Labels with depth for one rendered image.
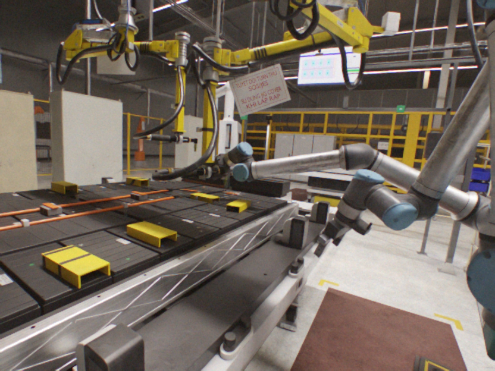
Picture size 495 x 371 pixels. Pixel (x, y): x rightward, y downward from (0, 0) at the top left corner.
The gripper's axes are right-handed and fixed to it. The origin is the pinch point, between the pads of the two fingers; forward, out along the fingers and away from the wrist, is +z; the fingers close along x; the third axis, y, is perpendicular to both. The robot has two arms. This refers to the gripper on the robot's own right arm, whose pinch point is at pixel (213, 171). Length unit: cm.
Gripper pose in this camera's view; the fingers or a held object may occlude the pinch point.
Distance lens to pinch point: 163.2
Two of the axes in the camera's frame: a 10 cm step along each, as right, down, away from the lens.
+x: -2.8, -9.3, 2.2
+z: -6.3, 3.5, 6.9
